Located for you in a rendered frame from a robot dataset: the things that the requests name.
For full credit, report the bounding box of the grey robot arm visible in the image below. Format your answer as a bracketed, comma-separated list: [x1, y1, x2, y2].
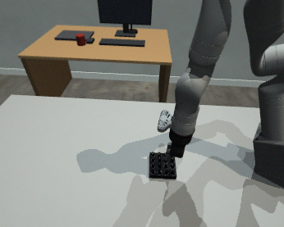
[174, 0, 284, 141]

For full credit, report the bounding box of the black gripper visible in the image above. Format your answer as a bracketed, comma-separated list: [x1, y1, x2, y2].
[158, 110, 196, 161]

